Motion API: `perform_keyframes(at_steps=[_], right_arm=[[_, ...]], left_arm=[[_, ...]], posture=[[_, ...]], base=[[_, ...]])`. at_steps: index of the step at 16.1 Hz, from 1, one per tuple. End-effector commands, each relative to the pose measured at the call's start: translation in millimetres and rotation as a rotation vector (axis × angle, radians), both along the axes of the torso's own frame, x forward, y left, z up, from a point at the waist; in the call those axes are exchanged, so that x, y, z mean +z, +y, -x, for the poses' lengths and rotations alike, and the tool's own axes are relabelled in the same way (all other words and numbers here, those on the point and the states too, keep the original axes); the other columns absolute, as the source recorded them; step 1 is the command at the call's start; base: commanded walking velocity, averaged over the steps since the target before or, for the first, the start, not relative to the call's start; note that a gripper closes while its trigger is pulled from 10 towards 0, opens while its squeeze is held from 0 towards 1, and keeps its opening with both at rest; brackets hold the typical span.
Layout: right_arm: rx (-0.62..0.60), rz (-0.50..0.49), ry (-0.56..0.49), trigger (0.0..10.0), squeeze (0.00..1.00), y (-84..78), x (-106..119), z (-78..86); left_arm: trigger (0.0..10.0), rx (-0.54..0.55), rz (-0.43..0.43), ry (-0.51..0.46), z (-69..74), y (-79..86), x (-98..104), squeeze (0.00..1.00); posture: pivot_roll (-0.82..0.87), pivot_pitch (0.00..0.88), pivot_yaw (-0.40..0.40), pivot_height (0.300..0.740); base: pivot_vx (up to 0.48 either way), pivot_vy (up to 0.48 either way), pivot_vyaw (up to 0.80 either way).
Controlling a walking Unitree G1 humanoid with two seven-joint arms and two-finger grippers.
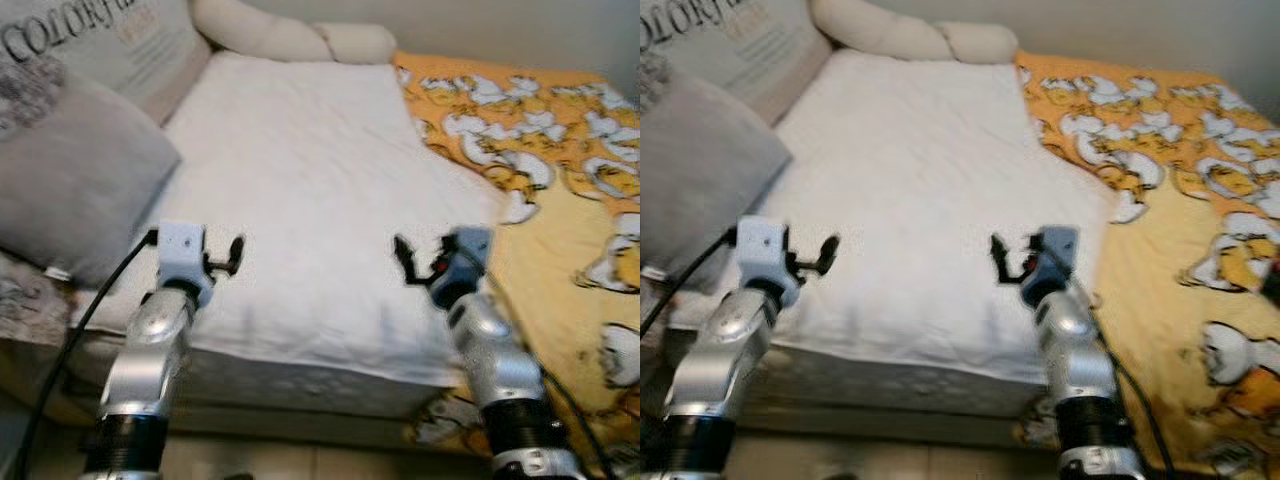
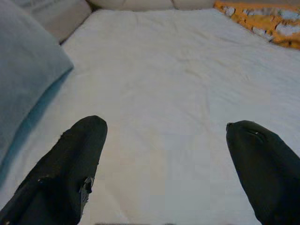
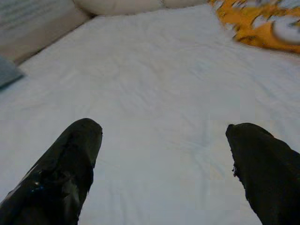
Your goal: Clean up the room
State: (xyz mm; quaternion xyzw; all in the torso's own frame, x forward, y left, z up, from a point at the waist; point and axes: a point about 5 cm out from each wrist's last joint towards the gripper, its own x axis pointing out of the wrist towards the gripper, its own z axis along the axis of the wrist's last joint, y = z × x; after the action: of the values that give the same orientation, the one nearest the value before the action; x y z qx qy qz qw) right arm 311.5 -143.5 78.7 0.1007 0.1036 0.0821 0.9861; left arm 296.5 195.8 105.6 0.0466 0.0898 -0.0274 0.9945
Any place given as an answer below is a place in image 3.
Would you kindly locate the cream knotted bolster pillow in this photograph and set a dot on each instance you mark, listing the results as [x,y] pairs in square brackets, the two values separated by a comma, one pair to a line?
[117,5]

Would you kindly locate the large printed backrest cushion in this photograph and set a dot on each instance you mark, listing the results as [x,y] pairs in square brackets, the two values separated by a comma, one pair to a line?
[35,30]

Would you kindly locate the grey velvet pillow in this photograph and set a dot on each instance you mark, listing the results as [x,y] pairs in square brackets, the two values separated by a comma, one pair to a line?
[8,72]

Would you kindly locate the white quilted mattress pad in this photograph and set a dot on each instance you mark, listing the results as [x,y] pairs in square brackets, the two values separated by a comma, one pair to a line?
[152,70]

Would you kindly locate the yellow cartoon print blanket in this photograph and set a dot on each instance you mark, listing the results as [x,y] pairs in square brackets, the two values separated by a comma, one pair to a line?
[248,25]

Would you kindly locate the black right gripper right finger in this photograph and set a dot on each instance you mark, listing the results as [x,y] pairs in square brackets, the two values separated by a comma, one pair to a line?
[269,178]

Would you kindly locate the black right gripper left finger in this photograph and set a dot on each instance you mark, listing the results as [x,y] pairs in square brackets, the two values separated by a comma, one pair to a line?
[54,178]

